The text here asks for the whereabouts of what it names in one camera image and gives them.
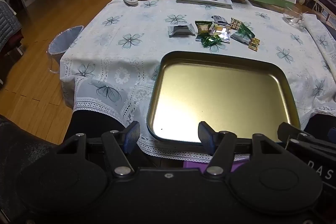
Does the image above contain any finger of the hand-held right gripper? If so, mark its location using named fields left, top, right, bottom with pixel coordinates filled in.
left=277, top=122, right=336, bottom=153

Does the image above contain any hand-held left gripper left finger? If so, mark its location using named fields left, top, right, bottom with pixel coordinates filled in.
left=55, top=121, right=141, bottom=178

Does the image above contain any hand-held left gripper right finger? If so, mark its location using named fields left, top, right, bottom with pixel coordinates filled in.
left=198, top=121, right=287, bottom=178

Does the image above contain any gold metal tin tray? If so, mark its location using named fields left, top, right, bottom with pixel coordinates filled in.
left=146, top=51, right=301, bottom=146

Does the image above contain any green foil candy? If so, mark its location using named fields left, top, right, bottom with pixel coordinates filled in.
left=201, top=35, right=221, bottom=47

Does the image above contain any gold foil candy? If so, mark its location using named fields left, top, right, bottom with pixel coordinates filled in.
left=248, top=38, right=261, bottom=51

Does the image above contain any yellow silver snack packet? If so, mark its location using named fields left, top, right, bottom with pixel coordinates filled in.
left=210, top=25, right=232, bottom=43

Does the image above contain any green gold snack packet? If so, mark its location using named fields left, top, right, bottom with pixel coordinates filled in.
left=195, top=20, right=210, bottom=36

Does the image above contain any green white snack packet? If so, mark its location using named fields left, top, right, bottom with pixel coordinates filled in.
left=230, top=23, right=256, bottom=44

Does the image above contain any brown patterned snack packet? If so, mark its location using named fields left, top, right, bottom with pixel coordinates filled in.
left=230, top=18, right=243, bottom=30

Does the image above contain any black white snack packet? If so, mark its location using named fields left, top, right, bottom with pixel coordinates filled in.
left=211, top=15, right=229, bottom=26

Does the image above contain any purple cloth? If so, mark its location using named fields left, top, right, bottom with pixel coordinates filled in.
left=183, top=160, right=248, bottom=172

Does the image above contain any white floral tablecloth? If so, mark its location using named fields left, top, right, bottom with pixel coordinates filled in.
left=60, top=0, right=336, bottom=162

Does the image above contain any clear glass cup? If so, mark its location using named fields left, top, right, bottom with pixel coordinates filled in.
left=283, top=7, right=304, bottom=26

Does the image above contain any grey padded jacket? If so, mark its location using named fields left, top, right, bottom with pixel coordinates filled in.
left=0, top=0, right=23, bottom=52

